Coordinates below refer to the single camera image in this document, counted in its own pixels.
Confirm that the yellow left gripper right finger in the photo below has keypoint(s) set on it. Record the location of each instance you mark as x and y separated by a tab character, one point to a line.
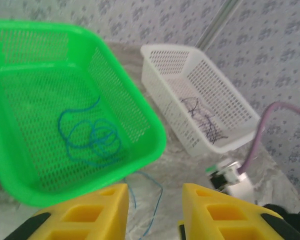
190	205

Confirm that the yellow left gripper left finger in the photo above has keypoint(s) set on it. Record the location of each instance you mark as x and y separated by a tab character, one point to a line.
115	212

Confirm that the white perforated plastic basket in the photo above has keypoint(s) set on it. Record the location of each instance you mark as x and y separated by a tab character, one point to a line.
215	82

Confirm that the green perforated plastic basket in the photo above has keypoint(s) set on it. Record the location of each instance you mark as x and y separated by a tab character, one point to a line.
40	75

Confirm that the aluminium frame post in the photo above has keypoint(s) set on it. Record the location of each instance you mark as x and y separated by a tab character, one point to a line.
216	22

